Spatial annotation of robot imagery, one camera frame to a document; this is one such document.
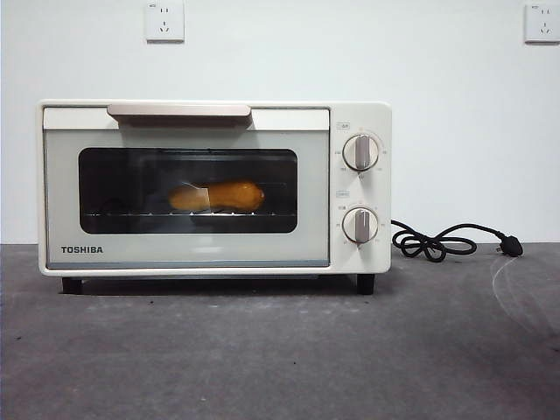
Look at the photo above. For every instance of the yellow corn cob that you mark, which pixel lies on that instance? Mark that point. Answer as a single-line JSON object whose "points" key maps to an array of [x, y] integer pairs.
{"points": [[236, 197]]}

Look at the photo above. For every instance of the cream Toshiba toaster oven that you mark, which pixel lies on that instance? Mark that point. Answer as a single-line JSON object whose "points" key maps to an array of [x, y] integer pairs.
{"points": [[376, 118]]}

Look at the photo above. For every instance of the cream timer knob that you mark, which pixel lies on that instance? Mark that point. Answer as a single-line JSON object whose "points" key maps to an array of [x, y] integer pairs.
{"points": [[360, 226]]}

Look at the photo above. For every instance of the cream temperature knob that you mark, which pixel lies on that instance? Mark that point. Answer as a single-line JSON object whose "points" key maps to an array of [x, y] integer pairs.
{"points": [[361, 152]]}

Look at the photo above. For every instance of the white wall socket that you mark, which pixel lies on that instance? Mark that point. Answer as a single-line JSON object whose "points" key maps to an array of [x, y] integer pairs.
{"points": [[165, 22], [542, 24]]}

